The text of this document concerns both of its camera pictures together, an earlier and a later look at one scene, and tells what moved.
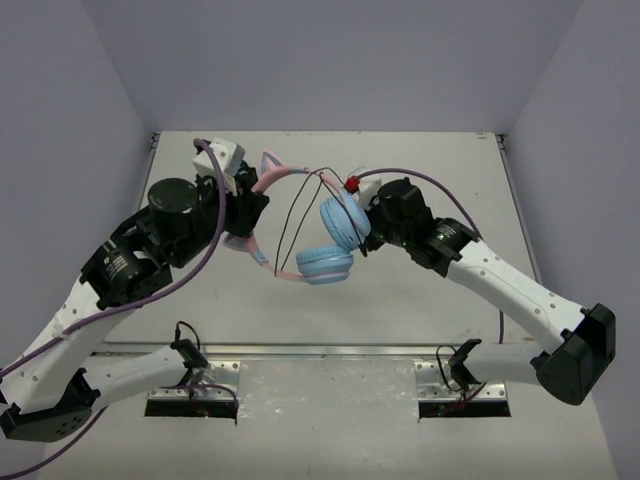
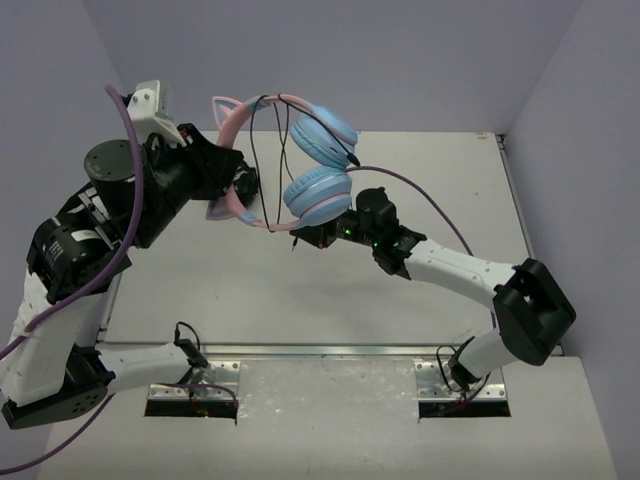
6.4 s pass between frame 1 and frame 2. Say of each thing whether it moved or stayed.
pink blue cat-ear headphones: moved
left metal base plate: stayed
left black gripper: moved
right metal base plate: stayed
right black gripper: moved
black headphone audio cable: moved
